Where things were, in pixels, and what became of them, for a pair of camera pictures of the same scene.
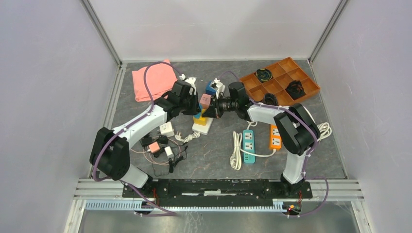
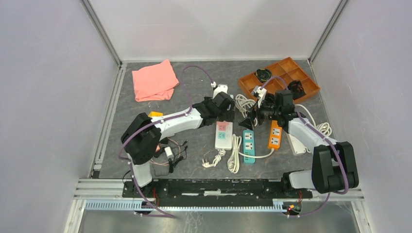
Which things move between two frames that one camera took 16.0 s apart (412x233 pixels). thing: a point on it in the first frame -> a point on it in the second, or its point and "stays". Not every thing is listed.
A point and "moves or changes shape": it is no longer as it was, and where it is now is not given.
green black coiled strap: (264, 74) stays
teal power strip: (248, 145) stays
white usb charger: (169, 152) stays
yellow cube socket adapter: (199, 120) moves or changes shape
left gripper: (196, 108) -> (229, 115)
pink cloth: (160, 77) stays
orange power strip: (275, 142) stays
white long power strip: (203, 129) -> (223, 141)
